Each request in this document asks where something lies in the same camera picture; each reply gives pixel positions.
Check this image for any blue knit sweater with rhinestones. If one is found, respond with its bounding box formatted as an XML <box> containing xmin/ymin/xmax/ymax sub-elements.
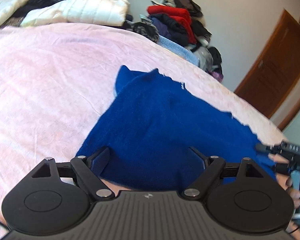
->
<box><xmin>78</xmin><ymin>66</ymin><xmax>275</xmax><ymax>191</ymax></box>

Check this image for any dark navy clothes pile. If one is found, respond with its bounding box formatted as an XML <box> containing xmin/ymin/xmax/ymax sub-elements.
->
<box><xmin>148</xmin><ymin>13</ymin><xmax>197</xmax><ymax>47</ymax></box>

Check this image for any person's right hand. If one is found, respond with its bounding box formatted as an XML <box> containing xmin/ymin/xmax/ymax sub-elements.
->
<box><xmin>268</xmin><ymin>154</ymin><xmax>300</xmax><ymax>239</ymax></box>

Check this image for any brown wooden door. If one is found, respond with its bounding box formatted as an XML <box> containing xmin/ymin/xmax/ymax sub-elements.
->
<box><xmin>235</xmin><ymin>10</ymin><xmax>300</xmax><ymax>119</ymax></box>

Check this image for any pink floral bed blanket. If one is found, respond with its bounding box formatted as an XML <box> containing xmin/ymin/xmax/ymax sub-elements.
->
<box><xmin>0</xmin><ymin>22</ymin><xmax>288</xmax><ymax>240</ymax></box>

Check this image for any light blue quilted blanket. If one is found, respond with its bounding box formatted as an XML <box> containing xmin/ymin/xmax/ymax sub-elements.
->
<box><xmin>157</xmin><ymin>35</ymin><xmax>200</xmax><ymax>67</ymax></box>

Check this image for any leopard print garment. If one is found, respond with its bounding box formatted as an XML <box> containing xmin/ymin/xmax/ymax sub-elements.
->
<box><xmin>131</xmin><ymin>21</ymin><xmax>159</xmax><ymax>43</ymax></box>

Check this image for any red garment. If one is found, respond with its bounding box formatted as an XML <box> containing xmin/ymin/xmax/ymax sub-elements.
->
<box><xmin>147</xmin><ymin>5</ymin><xmax>196</xmax><ymax>44</ymax></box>

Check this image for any white quilted puffer jacket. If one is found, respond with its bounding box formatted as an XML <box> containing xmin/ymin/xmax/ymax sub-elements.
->
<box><xmin>0</xmin><ymin>0</ymin><xmax>130</xmax><ymax>27</ymax></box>

